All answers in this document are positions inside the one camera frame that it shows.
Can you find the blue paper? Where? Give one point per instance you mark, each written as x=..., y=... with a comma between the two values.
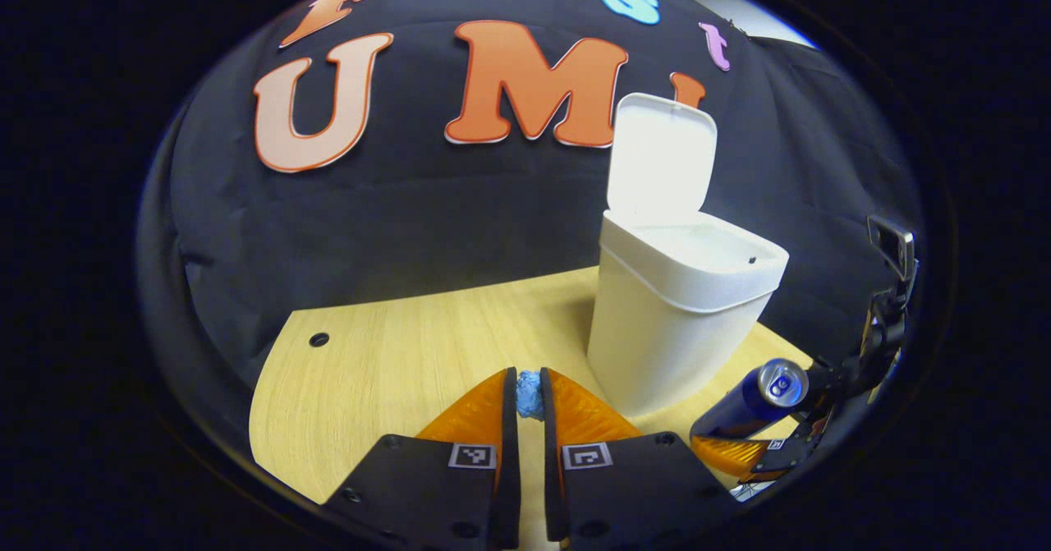
x=530, y=395

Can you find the white desktop garbage bin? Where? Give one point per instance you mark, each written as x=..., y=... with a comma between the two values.
x=665, y=329

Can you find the black backdrop cloth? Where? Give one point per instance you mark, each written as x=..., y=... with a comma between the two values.
x=427, y=222

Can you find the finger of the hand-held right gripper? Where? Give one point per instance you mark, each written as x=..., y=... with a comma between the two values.
x=829, y=387
x=731, y=452

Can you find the blue pop can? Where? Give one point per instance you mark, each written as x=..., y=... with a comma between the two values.
x=739, y=407

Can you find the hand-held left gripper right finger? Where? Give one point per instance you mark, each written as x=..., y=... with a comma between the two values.
x=548, y=420

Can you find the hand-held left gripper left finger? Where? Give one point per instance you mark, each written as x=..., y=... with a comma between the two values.
x=510, y=420

